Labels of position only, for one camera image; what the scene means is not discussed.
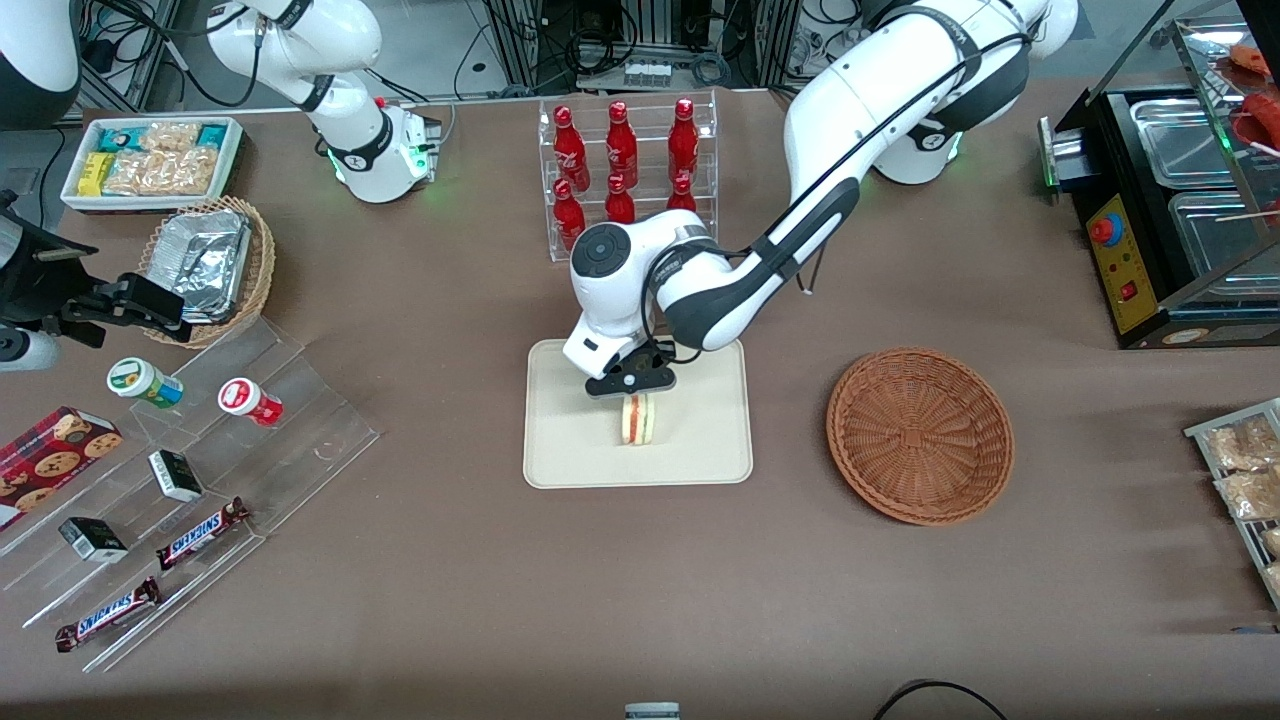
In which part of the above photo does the clear acrylic stepped display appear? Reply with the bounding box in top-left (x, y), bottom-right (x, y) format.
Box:
top-left (0, 318), bottom-right (381, 673)

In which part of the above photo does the stack of foil containers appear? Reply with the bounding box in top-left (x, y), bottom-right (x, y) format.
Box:
top-left (152, 208), bottom-right (251, 323)

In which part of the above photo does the black hot food warmer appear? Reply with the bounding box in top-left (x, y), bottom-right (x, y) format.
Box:
top-left (1040, 0), bottom-right (1280, 349)

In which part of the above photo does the clear bag of crackers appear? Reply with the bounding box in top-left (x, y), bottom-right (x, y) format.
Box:
top-left (103, 150), bottom-right (223, 196)
top-left (140, 122), bottom-right (201, 153)

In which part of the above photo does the clear bag of pastry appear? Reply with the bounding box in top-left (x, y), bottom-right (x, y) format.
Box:
top-left (1203, 418), bottom-right (1280, 471)
top-left (1215, 468), bottom-right (1280, 521)

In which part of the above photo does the steel warmer pan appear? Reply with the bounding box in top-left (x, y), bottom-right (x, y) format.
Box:
top-left (1168, 190), bottom-right (1280, 281)
top-left (1130, 97), bottom-right (1246, 189)

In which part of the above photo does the green jar with white lid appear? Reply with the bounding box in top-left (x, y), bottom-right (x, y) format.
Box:
top-left (107, 357), bottom-right (184, 409)

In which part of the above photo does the white snack bin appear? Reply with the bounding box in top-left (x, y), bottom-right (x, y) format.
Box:
top-left (60, 116), bottom-right (244, 214)

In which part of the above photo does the Snickers chocolate bar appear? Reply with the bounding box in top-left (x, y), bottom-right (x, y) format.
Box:
top-left (55, 577), bottom-right (163, 653)
top-left (156, 497), bottom-right (251, 572)

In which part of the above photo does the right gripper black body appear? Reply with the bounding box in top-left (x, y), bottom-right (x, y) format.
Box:
top-left (0, 195), bottom-right (101, 331)

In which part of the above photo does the clear acrylic bottle rack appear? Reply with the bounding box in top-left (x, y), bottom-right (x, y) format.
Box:
top-left (538, 90), bottom-right (719, 263)

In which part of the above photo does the small black carton box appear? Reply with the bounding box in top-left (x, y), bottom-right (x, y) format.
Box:
top-left (58, 517), bottom-right (129, 563)
top-left (148, 449), bottom-right (204, 503)

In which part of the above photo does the black floor cable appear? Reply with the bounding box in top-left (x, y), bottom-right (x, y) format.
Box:
top-left (873, 679), bottom-right (1009, 720)

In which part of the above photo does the red jar with white lid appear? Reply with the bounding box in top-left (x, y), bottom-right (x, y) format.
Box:
top-left (218, 378), bottom-right (284, 428)

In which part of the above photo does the cream rectangular plastic tray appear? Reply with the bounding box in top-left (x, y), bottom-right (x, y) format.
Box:
top-left (523, 338), bottom-right (753, 490)

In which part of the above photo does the red chocolate chip cookie box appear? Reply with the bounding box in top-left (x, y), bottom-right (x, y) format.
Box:
top-left (0, 406), bottom-right (123, 531)

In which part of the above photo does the sandwich with red filling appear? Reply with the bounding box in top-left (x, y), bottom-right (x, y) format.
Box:
top-left (618, 393), bottom-right (658, 447)

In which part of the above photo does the brown round wicker basket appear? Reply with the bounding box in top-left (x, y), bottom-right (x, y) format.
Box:
top-left (826, 346), bottom-right (1015, 527)

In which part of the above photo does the light wicker basket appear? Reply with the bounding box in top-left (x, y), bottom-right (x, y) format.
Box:
top-left (138, 196), bottom-right (276, 349)

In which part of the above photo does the grey wire snack tray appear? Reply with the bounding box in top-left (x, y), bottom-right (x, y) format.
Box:
top-left (1185, 398), bottom-right (1280, 611)

